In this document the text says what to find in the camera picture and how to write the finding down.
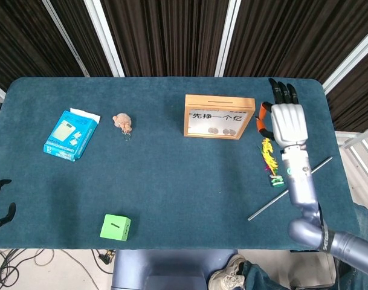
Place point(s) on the black power plug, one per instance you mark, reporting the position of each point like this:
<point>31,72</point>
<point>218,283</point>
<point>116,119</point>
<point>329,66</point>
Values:
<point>106,256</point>

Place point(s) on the teal tablecloth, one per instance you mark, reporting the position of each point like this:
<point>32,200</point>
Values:
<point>156,181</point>

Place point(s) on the white sneaker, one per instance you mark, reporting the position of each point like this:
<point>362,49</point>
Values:
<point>227,275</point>

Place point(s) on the dark pleated curtain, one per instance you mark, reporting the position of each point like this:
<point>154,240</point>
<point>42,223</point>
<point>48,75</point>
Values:
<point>171,36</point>

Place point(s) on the metal tube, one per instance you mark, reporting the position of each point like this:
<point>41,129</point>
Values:
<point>268,205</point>

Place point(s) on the colourful feather shuttlecock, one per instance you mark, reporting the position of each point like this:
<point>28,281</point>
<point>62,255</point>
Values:
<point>269,158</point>

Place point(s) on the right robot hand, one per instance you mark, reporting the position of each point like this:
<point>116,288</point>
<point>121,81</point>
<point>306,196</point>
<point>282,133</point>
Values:
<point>289,124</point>

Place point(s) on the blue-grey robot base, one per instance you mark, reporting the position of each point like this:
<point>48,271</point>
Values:
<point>159,269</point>

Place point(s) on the blue cardboard box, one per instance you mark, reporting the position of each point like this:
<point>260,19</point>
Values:
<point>69,136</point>

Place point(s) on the green foam number cube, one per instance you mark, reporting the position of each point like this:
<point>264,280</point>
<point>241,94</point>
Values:
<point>114,226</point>

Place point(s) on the white aluminium frame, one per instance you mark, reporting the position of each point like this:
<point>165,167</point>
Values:
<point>357,142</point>

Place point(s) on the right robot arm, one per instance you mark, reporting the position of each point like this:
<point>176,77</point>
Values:
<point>301,187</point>

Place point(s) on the thin grey frame post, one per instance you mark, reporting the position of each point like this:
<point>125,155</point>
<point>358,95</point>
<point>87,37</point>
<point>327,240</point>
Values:
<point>66,39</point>

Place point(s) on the wooden coin box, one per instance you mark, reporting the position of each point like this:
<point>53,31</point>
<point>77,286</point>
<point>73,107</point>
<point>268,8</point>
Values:
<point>217,104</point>

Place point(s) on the white frame post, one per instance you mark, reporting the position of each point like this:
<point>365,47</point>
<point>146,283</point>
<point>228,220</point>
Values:
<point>227,39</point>
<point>350,63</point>
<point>107,39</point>

